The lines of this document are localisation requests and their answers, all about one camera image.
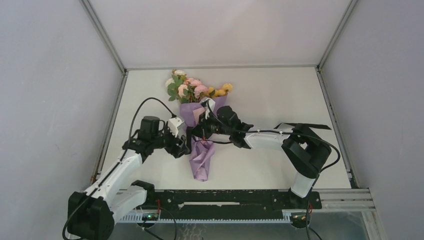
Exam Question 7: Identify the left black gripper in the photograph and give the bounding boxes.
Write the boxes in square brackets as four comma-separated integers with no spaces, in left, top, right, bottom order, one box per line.
[151,123,190,158]

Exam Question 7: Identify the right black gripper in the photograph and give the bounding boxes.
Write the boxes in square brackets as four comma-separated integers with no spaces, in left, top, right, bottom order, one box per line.
[189,110,233,140]

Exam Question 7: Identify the pink wrapping paper sheet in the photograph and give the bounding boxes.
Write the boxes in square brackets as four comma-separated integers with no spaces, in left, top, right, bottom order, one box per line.
[179,96,227,182]

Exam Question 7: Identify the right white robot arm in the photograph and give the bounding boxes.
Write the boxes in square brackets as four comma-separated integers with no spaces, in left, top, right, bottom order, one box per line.
[187,100,341,208]

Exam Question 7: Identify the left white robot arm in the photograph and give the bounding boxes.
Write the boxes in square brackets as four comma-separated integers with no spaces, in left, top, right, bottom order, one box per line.
[62,111,189,240]

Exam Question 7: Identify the yellow rose stem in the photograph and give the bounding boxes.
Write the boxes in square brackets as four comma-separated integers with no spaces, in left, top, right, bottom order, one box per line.
[205,83,233,98]

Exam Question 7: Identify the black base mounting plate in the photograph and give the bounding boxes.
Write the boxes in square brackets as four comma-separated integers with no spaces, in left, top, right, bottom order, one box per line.
[136,189,323,221]

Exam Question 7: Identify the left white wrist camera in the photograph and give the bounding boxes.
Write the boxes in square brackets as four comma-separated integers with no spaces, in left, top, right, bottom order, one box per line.
[167,116,185,138]

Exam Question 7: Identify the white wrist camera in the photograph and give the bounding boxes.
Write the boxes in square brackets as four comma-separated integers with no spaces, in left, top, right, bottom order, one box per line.
[167,116,185,138]
[198,97,216,122]

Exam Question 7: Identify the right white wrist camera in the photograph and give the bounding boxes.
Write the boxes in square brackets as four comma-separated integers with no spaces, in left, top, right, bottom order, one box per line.
[198,97,216,122]

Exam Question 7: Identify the white slotted cable duct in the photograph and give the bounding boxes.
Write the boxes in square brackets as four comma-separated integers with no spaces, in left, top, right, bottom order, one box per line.
[117,212,293,224]

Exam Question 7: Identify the aluminium frame rail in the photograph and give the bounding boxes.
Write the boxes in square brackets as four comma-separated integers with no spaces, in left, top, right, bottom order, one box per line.
[102,188,377,213]

